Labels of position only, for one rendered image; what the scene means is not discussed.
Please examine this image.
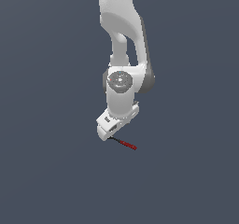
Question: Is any red and black thin tool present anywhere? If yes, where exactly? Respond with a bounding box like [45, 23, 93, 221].
[108, 136, 138, 151]

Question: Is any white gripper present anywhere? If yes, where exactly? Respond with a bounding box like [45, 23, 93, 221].
[95, 102, 140, 142]

